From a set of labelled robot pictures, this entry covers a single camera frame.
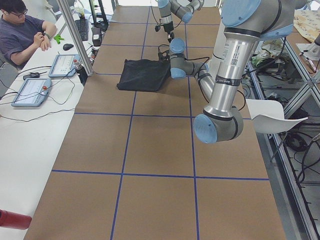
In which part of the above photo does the aluminium frame post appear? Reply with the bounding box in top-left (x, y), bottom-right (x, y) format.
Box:
top-left (56, 0), bottom-right (93, 76)

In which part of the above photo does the white plastic chair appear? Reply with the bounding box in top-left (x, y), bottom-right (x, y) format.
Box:
top-left (246, 99), bottom-right (308, 134)

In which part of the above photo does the black computer mouse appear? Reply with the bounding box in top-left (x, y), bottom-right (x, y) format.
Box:
top-left (62, 43), bottom-right (74, 51)

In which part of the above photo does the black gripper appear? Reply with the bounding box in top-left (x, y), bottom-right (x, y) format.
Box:
top-left (163, 21), bottom-right (175, 42)
top-left (157, 49), bottom-right (170, 62)

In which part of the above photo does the black bottle on desk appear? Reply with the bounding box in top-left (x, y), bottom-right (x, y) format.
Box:
top-left (73, 59), bottom-right (88, 86)

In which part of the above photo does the near blue teach pendant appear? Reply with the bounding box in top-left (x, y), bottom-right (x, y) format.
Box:
top-left (11, 78), bottom-right (52, 107)

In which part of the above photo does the blue teach pendant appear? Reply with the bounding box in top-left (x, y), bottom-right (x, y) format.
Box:
top-left (11, 78), bottom-right (52, 107)
top-left (48, 54), bottom-right (80, 78)

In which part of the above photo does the green plastic object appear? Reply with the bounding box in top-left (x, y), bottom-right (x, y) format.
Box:
top-left (53, 34), bottom-right (65, 45)

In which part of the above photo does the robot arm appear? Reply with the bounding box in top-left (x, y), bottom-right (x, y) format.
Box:
top-left (155, 0), bottom-right (204, 43)
top-left (169, 0), bottom-right (296, 144)

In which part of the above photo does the black graphic t-shirt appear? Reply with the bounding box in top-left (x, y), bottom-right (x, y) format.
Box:
top-left (116, 59), bottom-right (171, 92)

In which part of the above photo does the red cylinder object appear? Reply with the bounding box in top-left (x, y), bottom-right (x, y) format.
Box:
top-left (0, 209), bottom-right (32, 230)

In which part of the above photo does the black keyboard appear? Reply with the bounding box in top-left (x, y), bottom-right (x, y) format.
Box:
top-left (74, 18), bottom-right (89, 41)

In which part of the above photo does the far blue teach pendant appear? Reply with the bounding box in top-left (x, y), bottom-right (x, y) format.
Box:
top-left (48, 54), bottom-right (80, 78)

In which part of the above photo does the seated person in grey shirt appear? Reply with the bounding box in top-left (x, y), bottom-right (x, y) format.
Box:
top-left (0, 0), bottom-right (57, 70)

